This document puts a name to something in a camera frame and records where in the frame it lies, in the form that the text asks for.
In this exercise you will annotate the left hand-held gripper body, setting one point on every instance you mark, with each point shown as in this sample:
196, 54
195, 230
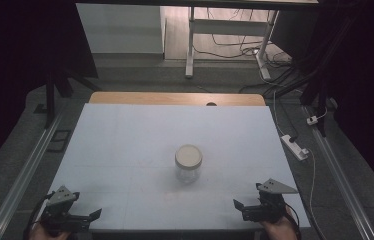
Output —
60, 218

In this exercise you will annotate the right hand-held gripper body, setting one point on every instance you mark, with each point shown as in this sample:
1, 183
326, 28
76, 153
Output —
270, 208

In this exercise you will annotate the clear glass jar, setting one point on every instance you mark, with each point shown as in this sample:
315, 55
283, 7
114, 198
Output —
188, 174

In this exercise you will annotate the beige round jar lid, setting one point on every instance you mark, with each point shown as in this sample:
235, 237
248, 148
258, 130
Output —
188, 156

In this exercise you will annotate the person's left hand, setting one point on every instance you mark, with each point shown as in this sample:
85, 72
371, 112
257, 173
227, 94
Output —
46, 236

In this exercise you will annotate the person's right hand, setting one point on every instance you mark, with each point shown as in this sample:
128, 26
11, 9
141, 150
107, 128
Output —
280, 231

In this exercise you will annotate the white power strip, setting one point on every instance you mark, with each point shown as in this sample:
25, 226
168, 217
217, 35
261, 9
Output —
294, 147

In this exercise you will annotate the white table sheet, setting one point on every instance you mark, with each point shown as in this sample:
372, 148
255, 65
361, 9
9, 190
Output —
125, 150

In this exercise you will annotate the small white adapter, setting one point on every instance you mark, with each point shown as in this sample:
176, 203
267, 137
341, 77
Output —
312, 120

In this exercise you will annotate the black metal stand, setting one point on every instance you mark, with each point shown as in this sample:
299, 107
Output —
321, 100
50, 100

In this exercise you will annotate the wooden table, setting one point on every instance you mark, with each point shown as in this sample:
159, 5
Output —
148, 98

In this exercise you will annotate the black curtain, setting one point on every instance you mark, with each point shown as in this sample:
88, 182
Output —
371, 100
15, 66

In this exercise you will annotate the white-legged desk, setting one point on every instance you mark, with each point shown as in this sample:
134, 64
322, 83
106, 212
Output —
190, 50

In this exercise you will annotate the white partition panel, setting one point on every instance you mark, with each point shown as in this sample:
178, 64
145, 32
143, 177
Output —
121, 30

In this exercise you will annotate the aluminium floor rail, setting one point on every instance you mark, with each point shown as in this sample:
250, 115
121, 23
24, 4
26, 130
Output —
25, 176
341, 180

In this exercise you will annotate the black rectangular floor frame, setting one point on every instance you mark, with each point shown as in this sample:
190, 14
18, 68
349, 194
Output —
52, 141

